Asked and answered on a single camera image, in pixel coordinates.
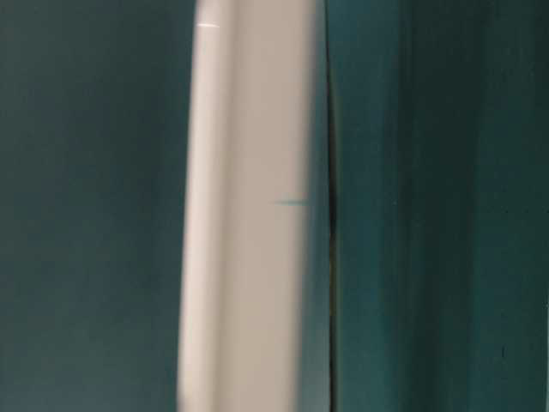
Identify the white plastic case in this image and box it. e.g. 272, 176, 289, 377
178, 1, 330, 411

